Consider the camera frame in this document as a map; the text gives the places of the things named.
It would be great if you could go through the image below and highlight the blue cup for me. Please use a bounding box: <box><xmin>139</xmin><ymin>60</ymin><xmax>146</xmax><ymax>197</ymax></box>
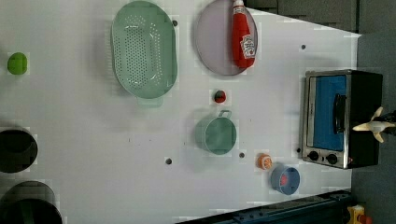
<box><xmin>270</xmin><ymin>164</ymin><xmax>301</xmax><ymax>195</ymax></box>

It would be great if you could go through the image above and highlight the grey round plate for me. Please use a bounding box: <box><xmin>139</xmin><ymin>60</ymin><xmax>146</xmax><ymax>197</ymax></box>
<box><xmin>195</xmin><ymin>0</ymin><xmax>258</xmax><ymax>76</ymax></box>

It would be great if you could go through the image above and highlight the yellow red emergency button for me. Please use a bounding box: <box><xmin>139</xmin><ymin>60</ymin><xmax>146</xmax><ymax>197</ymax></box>
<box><xmin>347</xmin><ymin>204</ymin><xmax>373</xmax><ymax>224</ymax></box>

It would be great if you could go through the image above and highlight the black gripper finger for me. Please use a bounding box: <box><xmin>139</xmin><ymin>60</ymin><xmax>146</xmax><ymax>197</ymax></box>
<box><xmin>386</xmin><ymin>128</ymin><xmax>396</xmax><ymax>135</ymax></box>
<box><xmin>380</xmin><ymin>111</ymin><xmax>396</xmax><ymax>122</ymax></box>

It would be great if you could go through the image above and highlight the red ketchup bottle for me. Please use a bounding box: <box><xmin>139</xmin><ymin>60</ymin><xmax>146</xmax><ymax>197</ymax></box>
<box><xmin>232</xmin><ymin>0</ymin><xmax>256</xmax><ymax>68</ymax></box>

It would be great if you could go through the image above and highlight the red toy fruit in cup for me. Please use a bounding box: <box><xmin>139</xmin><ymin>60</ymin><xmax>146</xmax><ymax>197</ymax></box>
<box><xmin>279</xmin><ymin>175</ymin><xmax>288</xmax><ymax>186</ymax></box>

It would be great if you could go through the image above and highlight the black toaster oven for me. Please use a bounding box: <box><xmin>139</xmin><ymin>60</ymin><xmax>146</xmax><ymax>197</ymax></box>
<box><xmin>301</xmin><ymin>69</ymin><xmax>383</xmax><ymax>169</ymax></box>

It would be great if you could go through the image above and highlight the green cup with handle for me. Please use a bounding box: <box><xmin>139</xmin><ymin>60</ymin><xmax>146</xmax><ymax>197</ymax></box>
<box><xmin>194</xmin><ymin>110</ymin><xmax>237</xmax><ymax>156</ymax></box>

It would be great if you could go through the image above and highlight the black cylinder near edge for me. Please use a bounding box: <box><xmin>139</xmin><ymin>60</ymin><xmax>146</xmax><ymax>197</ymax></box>
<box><xmin>0</xmin><ymin>129</ymin><xmax>38</xmax><ymax>174</ymax></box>

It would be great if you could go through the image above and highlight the large black cylinder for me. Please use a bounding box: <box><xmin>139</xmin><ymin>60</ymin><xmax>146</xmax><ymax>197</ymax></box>
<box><xmin>1</xmin><ymin>181</ymin><xmax>64</xmax><ymax>224</ymax></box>

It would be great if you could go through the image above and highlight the orange toy slice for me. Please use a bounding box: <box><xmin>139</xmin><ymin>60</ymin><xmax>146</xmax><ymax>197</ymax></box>
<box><xmin>257</xmin><ymin>154</ymin><xmax>273</xmax><ymax>170</ymax></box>

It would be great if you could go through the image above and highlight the blue metal frame rail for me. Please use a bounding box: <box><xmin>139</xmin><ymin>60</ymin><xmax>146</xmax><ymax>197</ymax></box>
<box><xmin>177</xmin><ymin>190</ymin><xmax>355</xmax><ymax>224</ymax></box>

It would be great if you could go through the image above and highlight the red toy strawberry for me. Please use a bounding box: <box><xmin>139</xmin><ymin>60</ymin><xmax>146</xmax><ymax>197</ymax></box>
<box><xmin>214</xmin><ymin>90</ymin><xmax>227</xmax><ymax>104</ymax></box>

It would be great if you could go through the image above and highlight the green toy lime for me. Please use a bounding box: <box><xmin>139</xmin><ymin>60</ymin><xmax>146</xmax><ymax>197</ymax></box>
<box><xmin>7</xmin><ymin>52</ymin><xmax>28</xmax><ymax>76</ymax></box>

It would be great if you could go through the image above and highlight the peeled toy banana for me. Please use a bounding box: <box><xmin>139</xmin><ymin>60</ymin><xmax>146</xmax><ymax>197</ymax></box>
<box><xmin>352</xmin><ymin>106</ymin><xmax>395</xmax><ymax>143</ymax></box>

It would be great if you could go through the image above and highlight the green perforated colander basket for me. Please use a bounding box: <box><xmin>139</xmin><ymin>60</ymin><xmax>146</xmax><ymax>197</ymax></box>
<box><xmin>111</xmin><ymin>0</ymin><xmax>177</xmax><ymax>107</ymax></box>

